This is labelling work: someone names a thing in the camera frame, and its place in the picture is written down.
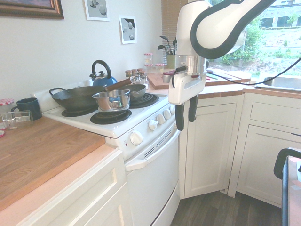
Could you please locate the green flat utensil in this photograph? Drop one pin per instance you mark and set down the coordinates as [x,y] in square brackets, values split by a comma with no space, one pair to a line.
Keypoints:
[211,78]

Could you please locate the clear empty glass jar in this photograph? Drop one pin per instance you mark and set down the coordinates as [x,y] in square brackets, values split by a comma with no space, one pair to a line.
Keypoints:
[18,119]

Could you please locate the tall red-lidded glass jar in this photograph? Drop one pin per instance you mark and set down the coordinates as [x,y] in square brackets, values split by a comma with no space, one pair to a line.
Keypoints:
[148,58]

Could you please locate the green utensil holder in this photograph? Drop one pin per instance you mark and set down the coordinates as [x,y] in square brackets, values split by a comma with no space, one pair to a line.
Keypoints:
[171,60]

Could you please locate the wooden cutting board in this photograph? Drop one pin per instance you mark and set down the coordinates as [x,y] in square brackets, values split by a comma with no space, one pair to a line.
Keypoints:
[157,81]

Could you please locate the large wooden butcher block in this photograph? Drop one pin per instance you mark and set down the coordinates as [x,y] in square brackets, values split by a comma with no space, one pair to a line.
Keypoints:
[42,150]

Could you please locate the wooden window blind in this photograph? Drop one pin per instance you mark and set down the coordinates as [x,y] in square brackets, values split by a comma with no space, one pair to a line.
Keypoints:
[169,21]

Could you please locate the stainless steel sink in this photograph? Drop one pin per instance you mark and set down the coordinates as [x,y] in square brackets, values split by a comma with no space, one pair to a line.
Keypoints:
[282,82]

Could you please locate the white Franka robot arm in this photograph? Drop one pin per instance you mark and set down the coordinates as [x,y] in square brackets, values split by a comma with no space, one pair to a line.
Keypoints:
[211,28]

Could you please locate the white sink base cabinet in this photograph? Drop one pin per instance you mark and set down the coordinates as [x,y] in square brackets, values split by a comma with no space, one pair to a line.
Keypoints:
[265,153]

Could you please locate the clear glass shaker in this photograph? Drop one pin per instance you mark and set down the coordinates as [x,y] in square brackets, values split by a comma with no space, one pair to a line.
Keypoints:
[144,79]
[138,80]

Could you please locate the brown-capped spice jar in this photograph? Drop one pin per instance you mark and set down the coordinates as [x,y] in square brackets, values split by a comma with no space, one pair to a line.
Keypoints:
[134,72]
[140,71]
[128,74]

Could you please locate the dark wooden picture frame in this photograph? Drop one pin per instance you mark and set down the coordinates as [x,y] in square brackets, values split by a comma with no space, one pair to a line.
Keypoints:
[30,10]

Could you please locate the dark blue mug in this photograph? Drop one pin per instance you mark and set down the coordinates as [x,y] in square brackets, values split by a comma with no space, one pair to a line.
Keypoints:
[28,107]

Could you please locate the black coil burner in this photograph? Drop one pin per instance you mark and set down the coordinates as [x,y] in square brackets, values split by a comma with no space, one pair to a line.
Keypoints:
[110,117]
[147,100]
[75,113]

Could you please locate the pink flat utensil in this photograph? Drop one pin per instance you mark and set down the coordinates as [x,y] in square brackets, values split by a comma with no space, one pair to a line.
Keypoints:
[218,74]

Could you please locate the red checkered loose lid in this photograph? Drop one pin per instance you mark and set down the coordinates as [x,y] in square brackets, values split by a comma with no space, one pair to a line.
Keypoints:
[2,132]

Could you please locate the white electric stove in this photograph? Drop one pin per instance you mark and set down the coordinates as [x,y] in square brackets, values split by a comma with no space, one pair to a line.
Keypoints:
[122,127]

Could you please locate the large grey shapes print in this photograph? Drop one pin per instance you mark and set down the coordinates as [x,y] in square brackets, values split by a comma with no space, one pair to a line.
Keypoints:
[97,9]

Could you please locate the grey tin with red lid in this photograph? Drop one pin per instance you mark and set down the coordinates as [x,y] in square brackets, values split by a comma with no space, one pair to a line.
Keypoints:
[166,78]

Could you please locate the white counter base cabinet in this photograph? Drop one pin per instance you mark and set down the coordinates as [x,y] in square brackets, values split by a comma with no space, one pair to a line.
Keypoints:
[77,195]

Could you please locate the black kitchen utensil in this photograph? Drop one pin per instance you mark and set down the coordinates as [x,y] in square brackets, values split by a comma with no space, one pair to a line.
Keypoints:
[161,47]
[175,46]
[164,41]

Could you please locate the small grey shapes print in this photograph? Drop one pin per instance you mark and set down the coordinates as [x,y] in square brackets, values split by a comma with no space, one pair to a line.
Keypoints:
[128,29]

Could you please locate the jar with red checkered lid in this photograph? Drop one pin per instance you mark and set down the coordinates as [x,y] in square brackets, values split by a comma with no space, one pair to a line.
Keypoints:
[5,104]

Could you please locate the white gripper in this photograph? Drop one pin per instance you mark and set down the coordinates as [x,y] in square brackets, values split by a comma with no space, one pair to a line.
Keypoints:
[185,88]

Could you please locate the stainless steel pot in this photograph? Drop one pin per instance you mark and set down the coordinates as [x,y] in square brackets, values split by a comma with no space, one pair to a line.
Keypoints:
[113,101]

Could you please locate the white oven temperature knob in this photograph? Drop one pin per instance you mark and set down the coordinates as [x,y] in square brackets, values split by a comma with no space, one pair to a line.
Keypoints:
[136,138]

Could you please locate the white burner knob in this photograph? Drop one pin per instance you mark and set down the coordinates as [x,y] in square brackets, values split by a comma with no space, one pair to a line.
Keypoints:
[172,110]
[167,114]
[161,118]
[153,124]

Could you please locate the short red-lidded glass jar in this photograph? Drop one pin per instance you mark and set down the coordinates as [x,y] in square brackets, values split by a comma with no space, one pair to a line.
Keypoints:
[148,68]
[159,68]

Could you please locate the white corner cabinet door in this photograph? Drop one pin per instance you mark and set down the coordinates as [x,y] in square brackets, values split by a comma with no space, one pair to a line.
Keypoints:
[209,146]

